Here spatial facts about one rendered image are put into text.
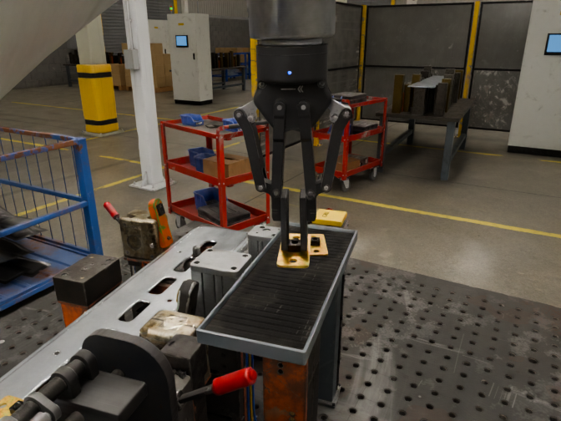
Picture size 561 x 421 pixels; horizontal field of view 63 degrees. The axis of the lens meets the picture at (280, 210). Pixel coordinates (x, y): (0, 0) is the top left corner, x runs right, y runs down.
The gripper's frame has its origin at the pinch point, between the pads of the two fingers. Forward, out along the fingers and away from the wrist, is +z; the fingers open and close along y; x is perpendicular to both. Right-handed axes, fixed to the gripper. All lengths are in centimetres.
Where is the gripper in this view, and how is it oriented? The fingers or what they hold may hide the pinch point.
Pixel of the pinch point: (294, 220)
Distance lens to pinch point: 55.5
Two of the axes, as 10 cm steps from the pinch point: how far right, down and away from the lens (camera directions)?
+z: 0.3, 9.2, 4.0
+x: -0.9, 4.0, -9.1
